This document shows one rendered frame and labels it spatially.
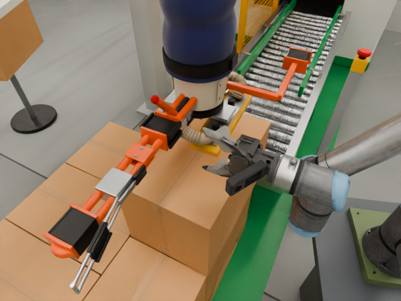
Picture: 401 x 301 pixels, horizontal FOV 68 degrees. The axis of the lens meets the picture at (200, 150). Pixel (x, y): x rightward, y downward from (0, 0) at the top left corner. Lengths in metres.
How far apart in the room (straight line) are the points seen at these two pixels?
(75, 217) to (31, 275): 0.86
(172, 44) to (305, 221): 0.58
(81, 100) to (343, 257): 2.69
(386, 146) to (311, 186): 0.21
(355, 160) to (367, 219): 0.55
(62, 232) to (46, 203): 1.02
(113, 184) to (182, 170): 0.45
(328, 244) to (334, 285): 0.15
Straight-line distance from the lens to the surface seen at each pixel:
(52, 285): 1.47
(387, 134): 0.82
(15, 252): 1.62
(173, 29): 0.86
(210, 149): 0.95
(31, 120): 3.14
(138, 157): 0.77
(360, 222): 1.35
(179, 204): 1.04
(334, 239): 1.30
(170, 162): 1.16
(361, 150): 0.84
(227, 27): 0.86
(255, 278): 1.96
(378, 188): 2.61
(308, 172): 0.73
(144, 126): 0.85
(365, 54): 1.83
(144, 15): 2.41
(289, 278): 2.00
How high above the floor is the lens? 1.81
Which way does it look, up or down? 47 degrees down
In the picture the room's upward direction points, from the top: straight up
